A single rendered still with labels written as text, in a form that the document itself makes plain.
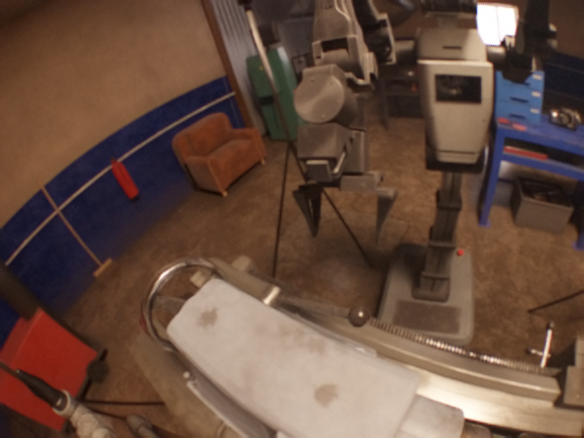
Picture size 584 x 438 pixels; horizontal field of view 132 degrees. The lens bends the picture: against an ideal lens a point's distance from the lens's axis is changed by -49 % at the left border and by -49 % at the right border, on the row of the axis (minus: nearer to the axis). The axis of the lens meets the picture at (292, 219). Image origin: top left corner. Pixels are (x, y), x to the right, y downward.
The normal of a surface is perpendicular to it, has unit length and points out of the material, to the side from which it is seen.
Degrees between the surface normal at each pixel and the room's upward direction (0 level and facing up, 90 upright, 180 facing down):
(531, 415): 0
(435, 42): 90
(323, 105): 60
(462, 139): 90
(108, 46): 90
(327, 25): 68
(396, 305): 0
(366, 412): 0
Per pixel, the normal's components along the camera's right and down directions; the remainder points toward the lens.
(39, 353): 0.93, -0.03
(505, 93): -0.55, 0.63
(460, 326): -0.26, -0.75
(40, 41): 0.79, 0.20
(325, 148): -0.48, 0.19
